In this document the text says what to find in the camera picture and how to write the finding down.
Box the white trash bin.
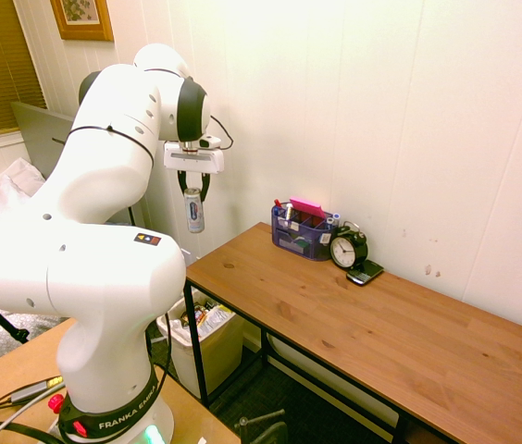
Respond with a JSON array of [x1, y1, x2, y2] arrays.
[[156, 289, 246, 400]]

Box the black alarm clock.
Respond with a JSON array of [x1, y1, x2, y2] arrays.
[[329, 220, 370, 271]]

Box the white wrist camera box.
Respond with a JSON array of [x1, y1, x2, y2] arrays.
[[197, 134, 223, 152]]

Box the grey cable connector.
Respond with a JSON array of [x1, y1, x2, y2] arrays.
[[9, 376, 66, 404]]

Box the blue mesh desk organizer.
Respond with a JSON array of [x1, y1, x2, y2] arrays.
[[270, 203, 337, 263]]

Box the black metal clamp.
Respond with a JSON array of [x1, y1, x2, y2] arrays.
[[234, 408, 291, 444]]

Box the black mobile phone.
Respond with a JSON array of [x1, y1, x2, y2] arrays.
[[345, 259, 386, 287]]

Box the white plastic bag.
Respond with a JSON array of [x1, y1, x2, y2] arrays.
[[0, 156, 48, 242]]

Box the pink sticky note pad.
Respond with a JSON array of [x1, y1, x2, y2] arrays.
[[288, 197, 327, 220]]

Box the grey board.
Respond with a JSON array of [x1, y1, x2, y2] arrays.
[[9, 101, 147, 228]]

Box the black base cable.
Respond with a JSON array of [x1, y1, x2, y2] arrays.
[[0, 421, 64, 444]]

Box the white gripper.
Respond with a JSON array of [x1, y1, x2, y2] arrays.
[[163, 141, 226, 204]]

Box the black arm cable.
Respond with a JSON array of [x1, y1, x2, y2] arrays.
[[51, 114, 235, 404]]

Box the silver drink can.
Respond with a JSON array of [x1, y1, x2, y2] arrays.
[[182, 186, 206, 235]]

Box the wooden picture frame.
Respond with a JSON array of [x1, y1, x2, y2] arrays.
[[49, 0, 116, 43]]

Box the rubbish wrappers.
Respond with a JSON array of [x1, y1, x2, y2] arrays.
[[168, 299, 237, 342]]

